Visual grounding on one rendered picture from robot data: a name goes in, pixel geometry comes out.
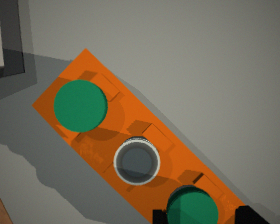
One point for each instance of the white push-button panel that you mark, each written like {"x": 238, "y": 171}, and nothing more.
{"x": 11, "y": 58}

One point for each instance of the orange rectangular plate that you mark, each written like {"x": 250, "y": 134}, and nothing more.
{"x": 127, "y": 116}

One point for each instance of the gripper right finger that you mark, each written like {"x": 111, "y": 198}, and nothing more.
{"x": 246, "y": 215}

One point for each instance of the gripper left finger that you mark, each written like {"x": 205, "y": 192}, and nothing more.
{"x": 159, "y": 217}

